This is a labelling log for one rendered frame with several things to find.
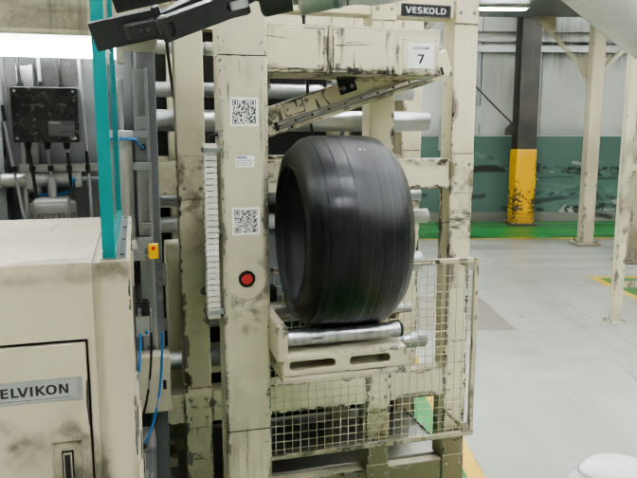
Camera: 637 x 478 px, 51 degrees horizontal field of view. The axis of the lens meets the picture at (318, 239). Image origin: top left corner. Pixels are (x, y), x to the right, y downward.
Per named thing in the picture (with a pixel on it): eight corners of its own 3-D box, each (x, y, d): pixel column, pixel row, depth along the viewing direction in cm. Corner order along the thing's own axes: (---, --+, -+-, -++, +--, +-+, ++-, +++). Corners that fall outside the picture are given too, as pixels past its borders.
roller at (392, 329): (283, 349, 179) (283, 333, 179) (281, 343, 184) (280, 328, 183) (404, 339, 189) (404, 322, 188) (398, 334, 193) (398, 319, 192)
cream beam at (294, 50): (255, 72, 199) (254, 21, 197) (242, 78, 223) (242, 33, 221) (441, 76, 215) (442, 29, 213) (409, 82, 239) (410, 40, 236)
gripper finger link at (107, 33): (163, 35, 70) (162, 37, 70) (99, 49, 71) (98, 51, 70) (154, 7, 69) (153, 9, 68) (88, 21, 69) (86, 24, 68)
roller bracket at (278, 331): (278, 363, 176) (278, 328, 174) (252, 322, 214) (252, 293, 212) (290, 362, 177) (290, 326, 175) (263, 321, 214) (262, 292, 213)
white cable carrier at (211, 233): (208, 319, 182) (203, 143, 174) (206, 314, 186) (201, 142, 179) (224, 318, 183) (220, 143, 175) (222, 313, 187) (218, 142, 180)
